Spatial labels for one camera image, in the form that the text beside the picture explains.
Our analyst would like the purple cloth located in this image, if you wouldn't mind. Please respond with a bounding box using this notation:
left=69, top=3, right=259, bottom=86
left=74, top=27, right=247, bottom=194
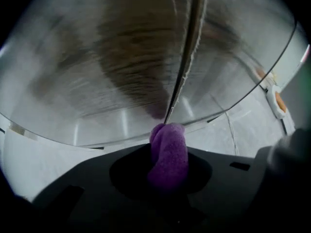
left=147, top=122, right=190, bottom=194

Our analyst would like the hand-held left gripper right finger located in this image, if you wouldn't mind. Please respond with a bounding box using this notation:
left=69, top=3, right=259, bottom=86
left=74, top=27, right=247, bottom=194
left=186, top=151, right=213, bottom=195

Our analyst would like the white and orange fixture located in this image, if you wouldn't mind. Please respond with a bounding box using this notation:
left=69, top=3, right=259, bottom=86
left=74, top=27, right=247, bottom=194
left=265, top=83, right=290, bottom=119

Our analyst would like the white cabinet panel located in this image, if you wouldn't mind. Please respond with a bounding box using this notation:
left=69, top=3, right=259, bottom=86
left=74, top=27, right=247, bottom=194
left=260, top=23, right=311, bottom=93

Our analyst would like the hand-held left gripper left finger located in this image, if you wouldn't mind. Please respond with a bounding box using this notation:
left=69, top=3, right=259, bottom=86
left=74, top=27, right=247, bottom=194
left=109, top=143, right=153, bottom=199

